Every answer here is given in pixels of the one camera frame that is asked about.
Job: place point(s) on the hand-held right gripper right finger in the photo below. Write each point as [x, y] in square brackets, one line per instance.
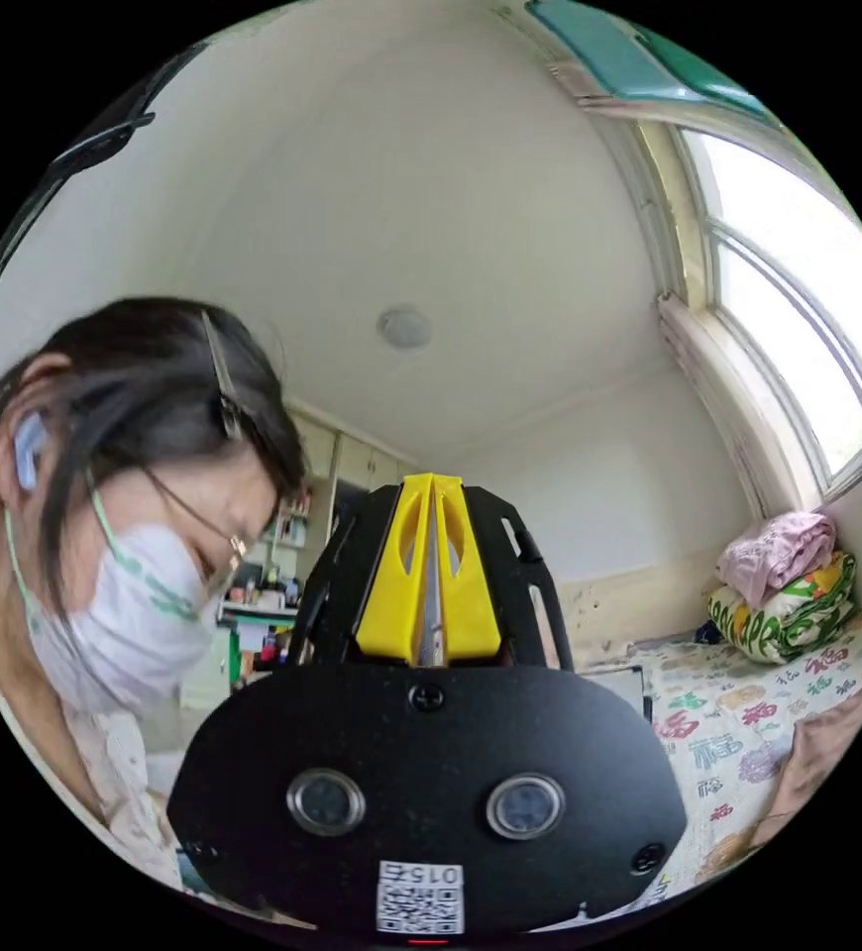
[468, 602]

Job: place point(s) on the cream wall cupboard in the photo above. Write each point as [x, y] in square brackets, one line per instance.
[357, 453]

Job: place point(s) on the green floral folded quilt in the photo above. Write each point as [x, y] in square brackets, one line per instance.
[788, 624]

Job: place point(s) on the round ceiling lamp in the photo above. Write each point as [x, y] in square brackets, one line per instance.
[404, 327]

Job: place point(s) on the person's body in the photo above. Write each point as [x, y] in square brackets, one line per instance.
[141, 565]

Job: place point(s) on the cluttered shelf with bottles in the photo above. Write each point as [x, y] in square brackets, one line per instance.
[275, 594]

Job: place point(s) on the pink folded blanket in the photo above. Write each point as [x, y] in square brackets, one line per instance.
[773, 553]

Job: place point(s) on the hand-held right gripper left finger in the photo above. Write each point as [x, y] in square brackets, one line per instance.
[390, 594]

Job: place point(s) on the bed with printed sheet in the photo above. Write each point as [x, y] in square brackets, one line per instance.
[728, 706]

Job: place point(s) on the window with white frame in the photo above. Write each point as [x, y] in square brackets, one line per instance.
[788, 297]

